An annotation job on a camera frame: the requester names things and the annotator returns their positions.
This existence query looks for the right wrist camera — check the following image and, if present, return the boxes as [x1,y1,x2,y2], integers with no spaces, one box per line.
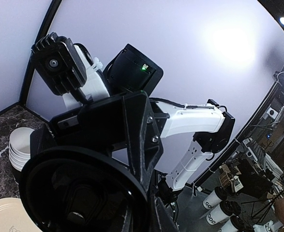
[30,32,108,102]

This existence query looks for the left black frame post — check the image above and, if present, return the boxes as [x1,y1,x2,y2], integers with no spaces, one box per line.
[18,0,62,107]

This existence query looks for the stack of paper cups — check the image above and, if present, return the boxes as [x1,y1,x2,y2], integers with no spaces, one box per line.
[8,127,34,184]

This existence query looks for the cream round plate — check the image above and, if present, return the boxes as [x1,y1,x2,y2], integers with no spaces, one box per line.
[0,198,40,232]

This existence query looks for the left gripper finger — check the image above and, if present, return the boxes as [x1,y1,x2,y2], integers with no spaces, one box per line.
[153,195,178,232]

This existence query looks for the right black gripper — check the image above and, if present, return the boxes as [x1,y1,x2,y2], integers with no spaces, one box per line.
[50,91,163,191]

